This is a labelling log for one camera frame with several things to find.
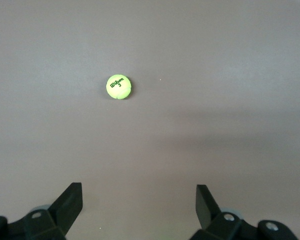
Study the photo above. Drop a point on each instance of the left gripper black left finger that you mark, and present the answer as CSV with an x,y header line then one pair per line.
x,y
62,212

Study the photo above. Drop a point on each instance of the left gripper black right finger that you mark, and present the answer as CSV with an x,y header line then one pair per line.
x,y
207,212

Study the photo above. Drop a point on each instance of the yellow tennis ball Wilson print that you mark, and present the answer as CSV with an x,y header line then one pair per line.
x,y
119,86

